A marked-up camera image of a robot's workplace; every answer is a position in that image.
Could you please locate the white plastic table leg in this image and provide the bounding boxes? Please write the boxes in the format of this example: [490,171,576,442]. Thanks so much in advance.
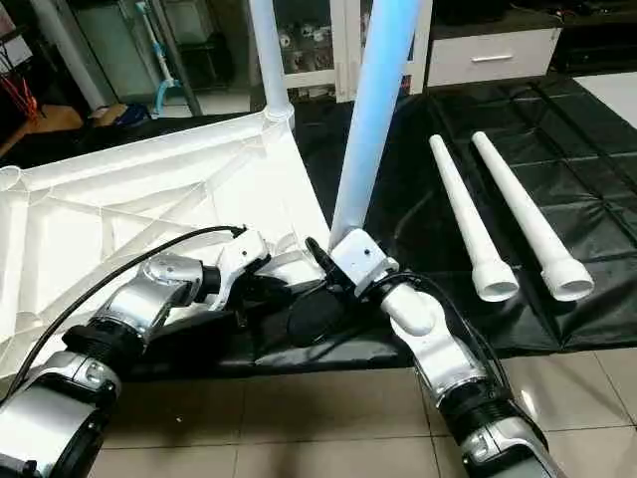
[249,0,296,122]
[326,0,423,250]
[472,130,595,303]
[429,134,521,304]

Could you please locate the brown wooden desk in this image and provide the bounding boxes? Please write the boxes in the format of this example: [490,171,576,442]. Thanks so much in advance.
[0,105,86,158]

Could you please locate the red cables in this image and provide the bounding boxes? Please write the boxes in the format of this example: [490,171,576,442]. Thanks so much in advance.
[0,70,41,120]

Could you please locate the white plastic table top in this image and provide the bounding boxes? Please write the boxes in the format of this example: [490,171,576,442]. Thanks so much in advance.
[0,106,344,381]

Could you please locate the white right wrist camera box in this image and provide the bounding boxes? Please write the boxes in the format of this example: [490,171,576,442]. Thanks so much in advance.
[328,227,401,300]

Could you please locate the white glass-door cabinet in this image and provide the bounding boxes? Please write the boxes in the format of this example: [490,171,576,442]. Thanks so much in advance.
[249,0,434,103]

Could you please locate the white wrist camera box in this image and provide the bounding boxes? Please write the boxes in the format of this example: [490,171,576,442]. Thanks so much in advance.
[209,229,272,310]
[328,227,401,300]

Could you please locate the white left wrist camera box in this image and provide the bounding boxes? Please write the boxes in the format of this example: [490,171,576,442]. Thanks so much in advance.
[209,229,272,310]

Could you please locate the white drawer unit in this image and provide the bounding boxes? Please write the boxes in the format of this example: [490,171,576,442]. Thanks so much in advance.
[426,25,563,89]

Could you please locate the teal long-handled dustpan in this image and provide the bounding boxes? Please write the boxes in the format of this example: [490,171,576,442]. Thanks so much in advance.
[134,0,185,113]

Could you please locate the black work mat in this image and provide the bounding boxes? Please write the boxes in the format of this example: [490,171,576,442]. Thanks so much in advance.
[0,72,637,381]

